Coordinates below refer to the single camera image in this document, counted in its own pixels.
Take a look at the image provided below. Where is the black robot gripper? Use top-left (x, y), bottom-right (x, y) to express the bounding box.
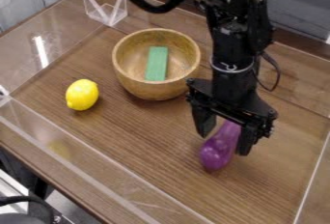
top-left (186, 63), bottom-right (278, 155)

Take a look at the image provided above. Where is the purple toy eggplant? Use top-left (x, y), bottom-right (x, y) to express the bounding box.
top-left (200, 121), bottom-right (240, 170)

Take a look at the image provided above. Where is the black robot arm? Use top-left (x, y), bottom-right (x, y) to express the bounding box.
top-left (130, 0), bottom-right (278, 155)

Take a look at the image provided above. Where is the brown wooden bowl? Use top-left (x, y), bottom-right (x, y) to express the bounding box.
top-left (112, 28), bottom-right (202, 100)

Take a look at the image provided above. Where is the green rectangular block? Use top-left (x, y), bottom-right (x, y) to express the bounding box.
top-left (144, 46), bottom-right (168, 81)

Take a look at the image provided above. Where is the yellow toy lemon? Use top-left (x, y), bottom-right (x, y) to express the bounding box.
top-left (65, 79), bottom-right (99, 111)

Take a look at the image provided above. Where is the clear acrylic tray enclosure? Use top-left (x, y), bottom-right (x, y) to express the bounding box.
top-left (0, 0), bottom-right (330, 224)

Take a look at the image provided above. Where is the black metal bracket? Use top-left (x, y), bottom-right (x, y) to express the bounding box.
top-left (27, 192), bottom-right (79, 224)

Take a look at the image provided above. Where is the black cable loop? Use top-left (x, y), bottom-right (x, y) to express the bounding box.
top-left (0, 195), bottom-right (55, 224)

